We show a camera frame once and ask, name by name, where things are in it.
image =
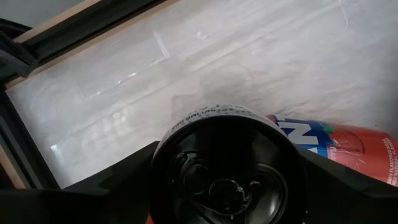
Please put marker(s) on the white table cover sheet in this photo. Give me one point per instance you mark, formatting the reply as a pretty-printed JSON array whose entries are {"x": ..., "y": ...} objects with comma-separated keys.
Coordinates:
[{"x": 217, "y": 62}]

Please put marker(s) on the black-topped soda can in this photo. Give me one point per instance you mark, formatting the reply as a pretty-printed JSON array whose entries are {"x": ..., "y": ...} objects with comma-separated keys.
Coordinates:
[{"x": 227, "y": 174}]

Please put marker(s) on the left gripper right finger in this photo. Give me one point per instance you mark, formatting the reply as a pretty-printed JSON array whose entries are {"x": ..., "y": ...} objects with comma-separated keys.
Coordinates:
[{"x": 348, "y": 202}]

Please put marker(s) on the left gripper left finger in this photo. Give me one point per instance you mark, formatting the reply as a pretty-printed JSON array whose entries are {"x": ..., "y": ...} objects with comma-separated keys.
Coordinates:
[{"x": 62, "y": 208}]

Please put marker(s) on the black aluminium table frame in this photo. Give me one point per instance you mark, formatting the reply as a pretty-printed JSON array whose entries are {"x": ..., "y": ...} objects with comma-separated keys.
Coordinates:
[{"x": 93, "y": 23}]

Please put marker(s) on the red Fanta strawberry can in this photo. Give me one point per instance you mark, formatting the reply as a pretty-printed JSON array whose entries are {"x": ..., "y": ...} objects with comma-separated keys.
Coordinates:
[{"x": 357, "y": 149}]

